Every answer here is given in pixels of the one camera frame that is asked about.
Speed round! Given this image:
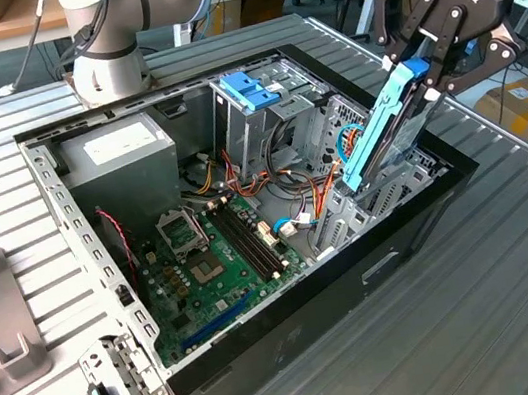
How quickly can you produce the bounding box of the black RAM slot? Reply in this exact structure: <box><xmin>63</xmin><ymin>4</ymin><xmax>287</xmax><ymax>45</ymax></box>
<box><xmin>205</xmin><ymin>197</ymin><xmax>282</xmax><ymax>290</ymax></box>
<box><xmin>218</xmin><ymin>193</ymin><xmax>291</xmax><ymax>280</ymax></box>

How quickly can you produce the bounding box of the white board connector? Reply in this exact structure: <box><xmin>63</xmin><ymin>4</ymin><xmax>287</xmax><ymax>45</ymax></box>
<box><xmin>255</xmin><ymin>219</ymin><xmax>283</xmax><ymax>254</ymax></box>

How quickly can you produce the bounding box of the small black case switch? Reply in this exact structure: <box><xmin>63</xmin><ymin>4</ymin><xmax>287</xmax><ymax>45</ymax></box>
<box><xmin>112</xmin><ymin>282</ymin><xmax>135</xmax><ymax>308</ymax></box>

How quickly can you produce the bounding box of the blue plastic drive latch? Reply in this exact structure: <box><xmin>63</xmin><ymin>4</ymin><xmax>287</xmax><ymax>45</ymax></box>
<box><xmin>217</xmin><ymin>64</ymin><xmax>293</xmax><ymax>118</ymax></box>

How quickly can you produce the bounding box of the metal drive cage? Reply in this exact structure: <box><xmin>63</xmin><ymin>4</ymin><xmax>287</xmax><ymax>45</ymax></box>
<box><xmin>202</xmin><ymin>53</ymin><xmax>341</xmax><ymax>190</ymax></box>

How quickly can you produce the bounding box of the blue expansion slot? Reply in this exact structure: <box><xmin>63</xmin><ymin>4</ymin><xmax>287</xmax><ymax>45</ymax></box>
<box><xmin>174</xmin><ymin>288</ymin><xmax>261</xmax><ymax>354</ymax></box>

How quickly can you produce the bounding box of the blue data wire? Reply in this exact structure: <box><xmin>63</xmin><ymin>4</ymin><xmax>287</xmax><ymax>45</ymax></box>
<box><xmin>334</xmin><ymin>120</ymin><xmax>370</xmax><ymax>165</ymax></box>

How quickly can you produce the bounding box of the CPU socket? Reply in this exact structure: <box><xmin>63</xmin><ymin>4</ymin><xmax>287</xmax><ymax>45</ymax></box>
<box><xmin>185</xmin><ymin>244</ymin><xmax>233</xmax><ymax>291</ymax></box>

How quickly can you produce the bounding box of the labelled cardboard box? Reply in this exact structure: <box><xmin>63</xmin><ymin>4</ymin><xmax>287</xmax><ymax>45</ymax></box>
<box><xmin>470</xmin><ymin>76</ymin><xmax>528</xmax><ymax>181</ymax></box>

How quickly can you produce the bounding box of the hard disk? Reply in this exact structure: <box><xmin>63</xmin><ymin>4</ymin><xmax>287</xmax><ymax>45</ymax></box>
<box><xmin>323</xmin><ymin>54</ymin><xmax>459</xmax><ymax>205</ymax></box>

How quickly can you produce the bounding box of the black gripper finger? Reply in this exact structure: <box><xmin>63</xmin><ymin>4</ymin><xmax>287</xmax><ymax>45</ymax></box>
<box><xmin>368</xmin><ymin>0</ymin><xmax>449</xmax><ymax>72</ymax></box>
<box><xmin>412</xmin><ymin>0</ymin><xmax>528</xmax><ymax>104</ymax></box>

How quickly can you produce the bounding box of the grey power supply unit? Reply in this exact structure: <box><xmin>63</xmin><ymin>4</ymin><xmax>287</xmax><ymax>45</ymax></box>
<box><xmin>52</xmin><ymin>107</ymin><xmax>190</xmax><ymax>241</ymax></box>

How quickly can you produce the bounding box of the green motherboard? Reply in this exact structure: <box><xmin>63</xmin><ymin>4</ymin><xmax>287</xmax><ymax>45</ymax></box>
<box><xmin>129</xmin><ymin>185</ymin><xmax>319</xmax><ymax>369</ymax></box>

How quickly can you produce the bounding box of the orange wire harness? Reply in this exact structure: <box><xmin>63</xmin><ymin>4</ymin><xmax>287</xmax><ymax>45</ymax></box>
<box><xmin>174</xmin><ymin>128</ymin><xmax>350</xmax><ymax>251</ymax></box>

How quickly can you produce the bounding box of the open black PC case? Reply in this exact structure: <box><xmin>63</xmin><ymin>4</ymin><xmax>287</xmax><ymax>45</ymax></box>
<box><xmin>5</xmin><ymin>16</ymin><xmax>519</xmax><ymax>395</ymax></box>

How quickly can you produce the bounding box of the black case fan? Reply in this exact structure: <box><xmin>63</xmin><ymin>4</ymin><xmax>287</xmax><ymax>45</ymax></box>
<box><xmin>92</xmin><ymin>201</ymin><xmax>149</xmax><ymax>308</ymax></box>

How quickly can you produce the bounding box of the metal card retention bracket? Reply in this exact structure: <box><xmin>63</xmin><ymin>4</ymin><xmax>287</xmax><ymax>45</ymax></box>
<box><xmin>73</xmin><ymin>325</ymin><xmax>172</xmax><ymax>395</ymax></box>

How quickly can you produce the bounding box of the short blue board wire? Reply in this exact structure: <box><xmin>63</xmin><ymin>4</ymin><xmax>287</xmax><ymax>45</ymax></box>
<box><xmin>270</xmin><ymin>215</ymin><xmax>302</xmax><ymax>241</ymax></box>

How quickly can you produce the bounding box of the grey metal disk bay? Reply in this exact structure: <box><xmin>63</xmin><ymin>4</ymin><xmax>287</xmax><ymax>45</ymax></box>
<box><xmin>297</xmin><ymin>143</ymin><xmax>448</xmax><ymax>264</ymax></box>

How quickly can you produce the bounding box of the metal socket cover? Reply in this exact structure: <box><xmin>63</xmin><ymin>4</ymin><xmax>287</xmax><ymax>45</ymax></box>
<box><xmin>152</xmin><ymin>205</ymin><xmax>213</xmax><ymax>267</ymax></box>

